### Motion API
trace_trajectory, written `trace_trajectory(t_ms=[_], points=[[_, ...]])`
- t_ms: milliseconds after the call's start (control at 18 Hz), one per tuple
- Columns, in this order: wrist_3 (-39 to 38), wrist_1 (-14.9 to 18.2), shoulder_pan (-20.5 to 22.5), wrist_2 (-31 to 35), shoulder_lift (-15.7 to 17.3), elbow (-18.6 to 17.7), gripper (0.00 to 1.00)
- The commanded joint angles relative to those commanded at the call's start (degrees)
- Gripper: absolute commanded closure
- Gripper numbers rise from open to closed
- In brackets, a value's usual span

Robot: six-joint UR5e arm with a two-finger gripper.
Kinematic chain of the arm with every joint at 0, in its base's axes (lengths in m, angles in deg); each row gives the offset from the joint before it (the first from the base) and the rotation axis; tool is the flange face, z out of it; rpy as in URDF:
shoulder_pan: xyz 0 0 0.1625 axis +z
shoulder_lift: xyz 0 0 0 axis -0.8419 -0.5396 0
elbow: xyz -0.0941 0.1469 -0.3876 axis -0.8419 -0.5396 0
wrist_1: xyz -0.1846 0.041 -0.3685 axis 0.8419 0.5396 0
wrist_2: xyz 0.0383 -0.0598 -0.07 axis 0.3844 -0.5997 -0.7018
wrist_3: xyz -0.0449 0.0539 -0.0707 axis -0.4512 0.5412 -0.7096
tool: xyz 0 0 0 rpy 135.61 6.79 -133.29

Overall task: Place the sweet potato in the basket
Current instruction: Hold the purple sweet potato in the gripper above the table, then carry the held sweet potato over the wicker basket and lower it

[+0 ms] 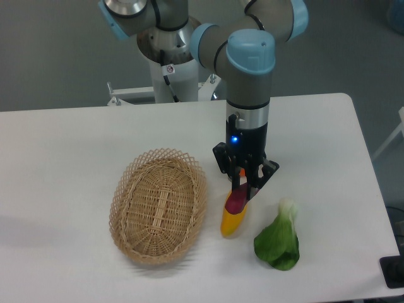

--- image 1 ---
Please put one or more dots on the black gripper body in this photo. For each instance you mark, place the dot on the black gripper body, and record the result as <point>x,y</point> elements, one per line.
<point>244,147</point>

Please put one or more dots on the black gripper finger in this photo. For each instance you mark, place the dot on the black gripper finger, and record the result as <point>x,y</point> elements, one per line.
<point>235,176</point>
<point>254,184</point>

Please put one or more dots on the purple sweet potato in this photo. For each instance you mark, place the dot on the purple sweet potato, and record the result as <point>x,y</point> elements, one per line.
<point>237,200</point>

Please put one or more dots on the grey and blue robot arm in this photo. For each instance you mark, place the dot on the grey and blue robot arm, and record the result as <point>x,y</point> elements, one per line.
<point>241,54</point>

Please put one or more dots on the woven wicker basket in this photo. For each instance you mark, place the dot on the woven wicker basket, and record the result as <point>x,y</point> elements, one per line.
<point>158,206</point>

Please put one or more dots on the yellow mango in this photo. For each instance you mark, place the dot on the yellow mango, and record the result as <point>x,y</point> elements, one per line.
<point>231,222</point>

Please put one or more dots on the green bok choy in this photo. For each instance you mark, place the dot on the green bok choy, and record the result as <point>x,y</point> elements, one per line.
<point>278,244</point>

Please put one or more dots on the black device at table edge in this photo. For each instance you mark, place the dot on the black device at table edge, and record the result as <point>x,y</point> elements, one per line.
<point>392,268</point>

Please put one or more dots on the blue object top right corner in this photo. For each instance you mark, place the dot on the blue object top right corner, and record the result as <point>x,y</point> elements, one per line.
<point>395,15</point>

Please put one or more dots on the white frame at right edge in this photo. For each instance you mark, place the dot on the white frame at right edge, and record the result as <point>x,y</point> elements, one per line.
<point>396,136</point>

